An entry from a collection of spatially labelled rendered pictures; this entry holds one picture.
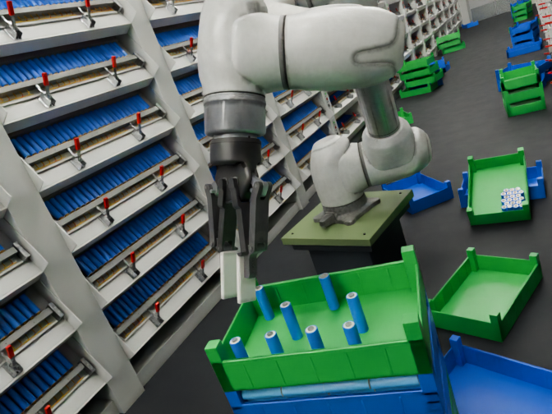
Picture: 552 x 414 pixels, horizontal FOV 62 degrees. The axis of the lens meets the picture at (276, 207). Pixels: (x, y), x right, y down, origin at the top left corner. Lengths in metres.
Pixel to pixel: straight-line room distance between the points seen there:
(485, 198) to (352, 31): 1.38
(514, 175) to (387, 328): 1.36
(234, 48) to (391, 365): 0.46
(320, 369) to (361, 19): 0.46
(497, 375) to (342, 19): 0.87
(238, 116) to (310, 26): 0.15
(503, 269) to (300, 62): 1.07
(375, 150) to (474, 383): 0.70
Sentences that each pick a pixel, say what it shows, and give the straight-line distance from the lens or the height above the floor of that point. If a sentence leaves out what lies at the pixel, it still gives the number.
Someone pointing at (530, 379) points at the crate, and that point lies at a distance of 1.18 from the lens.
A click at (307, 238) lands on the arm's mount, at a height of 0.23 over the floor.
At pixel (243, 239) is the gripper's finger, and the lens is 0.64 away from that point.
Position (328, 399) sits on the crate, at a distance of 0.69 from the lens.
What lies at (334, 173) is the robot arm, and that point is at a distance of 1.51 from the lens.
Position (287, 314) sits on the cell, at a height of 0.45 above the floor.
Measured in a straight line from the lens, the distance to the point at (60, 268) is 1.40.
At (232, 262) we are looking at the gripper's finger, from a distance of 0.69.
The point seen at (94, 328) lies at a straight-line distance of 1.46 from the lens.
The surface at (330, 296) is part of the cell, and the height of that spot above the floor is 0.43.
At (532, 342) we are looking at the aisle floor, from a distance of 1.30.
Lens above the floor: 0.83
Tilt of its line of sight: 18 degrees down
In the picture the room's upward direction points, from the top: 20 degrees counter-clockwise
